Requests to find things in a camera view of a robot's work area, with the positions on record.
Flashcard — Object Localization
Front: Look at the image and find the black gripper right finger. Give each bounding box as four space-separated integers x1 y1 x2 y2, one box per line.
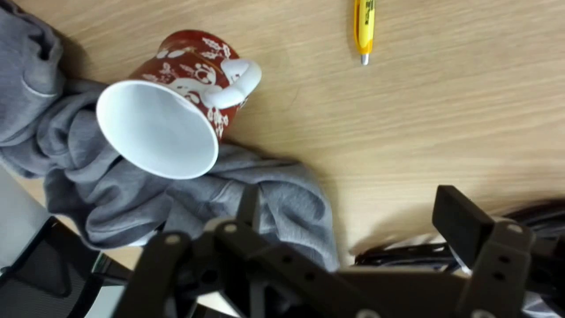
431 184 537 318

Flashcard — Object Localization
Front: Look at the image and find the grey hoodie garment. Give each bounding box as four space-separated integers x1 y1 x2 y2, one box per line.
0 6 341 274

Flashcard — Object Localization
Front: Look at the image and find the red white patterned mug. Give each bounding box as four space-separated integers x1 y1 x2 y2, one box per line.
96 29 265 182

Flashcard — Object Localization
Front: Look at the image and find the yellow marker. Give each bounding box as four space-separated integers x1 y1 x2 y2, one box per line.
352 0 378 67

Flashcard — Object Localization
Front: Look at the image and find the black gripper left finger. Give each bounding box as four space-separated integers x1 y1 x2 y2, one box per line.
114 184 355 318

